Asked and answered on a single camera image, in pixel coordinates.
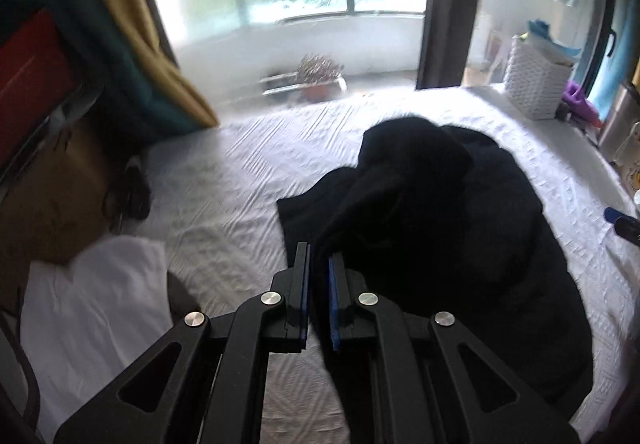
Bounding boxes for white folded cloth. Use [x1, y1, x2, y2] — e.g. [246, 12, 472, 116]
[20, 236, 174, 442]

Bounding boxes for white woven basket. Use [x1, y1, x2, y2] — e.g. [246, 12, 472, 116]
[502, 36, 576, 121]

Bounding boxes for black garment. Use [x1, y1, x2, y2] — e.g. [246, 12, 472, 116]
[276, 115, 594, 444]

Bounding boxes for dried potted plant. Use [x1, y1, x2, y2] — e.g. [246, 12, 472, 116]
[295, 54, 346, 102]

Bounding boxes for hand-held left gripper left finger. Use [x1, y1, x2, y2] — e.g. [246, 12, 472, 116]
[52, 241, 312, 444]

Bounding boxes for yellow curtain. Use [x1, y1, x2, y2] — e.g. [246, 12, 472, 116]
[75, 0, 221, 129]

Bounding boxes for low white plant stand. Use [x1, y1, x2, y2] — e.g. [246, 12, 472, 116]
[260, 71, 349, 98]

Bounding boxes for steel thermos bottle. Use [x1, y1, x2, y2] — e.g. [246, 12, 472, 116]
[597, 84, 640, 165]

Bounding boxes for blue cloth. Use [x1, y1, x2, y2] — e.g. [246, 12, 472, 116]
[527, 20, 581, 57]

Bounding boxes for black cable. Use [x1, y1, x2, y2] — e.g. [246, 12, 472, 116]
[0, 314, 42, 430]

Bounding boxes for teal curtain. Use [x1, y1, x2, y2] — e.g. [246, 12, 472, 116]
[40, 0, 201, 145]

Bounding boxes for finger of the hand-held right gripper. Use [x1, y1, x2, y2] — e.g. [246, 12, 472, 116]
[604, 206, 640, 245]

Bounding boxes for purple cloth item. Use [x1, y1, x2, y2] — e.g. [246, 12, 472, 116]
[561, 81, 604, 127]

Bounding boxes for dark door frame post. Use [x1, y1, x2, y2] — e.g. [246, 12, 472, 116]
[415, 0, 483, 89]

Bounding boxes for black earphones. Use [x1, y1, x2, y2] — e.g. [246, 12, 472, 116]
[102, 156, 152, 232]

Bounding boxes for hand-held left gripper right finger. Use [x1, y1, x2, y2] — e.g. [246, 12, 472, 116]
[327, 251, 581, 444]

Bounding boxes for brown cardboard box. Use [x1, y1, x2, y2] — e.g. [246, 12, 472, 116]
[0, 114, 136, 269]

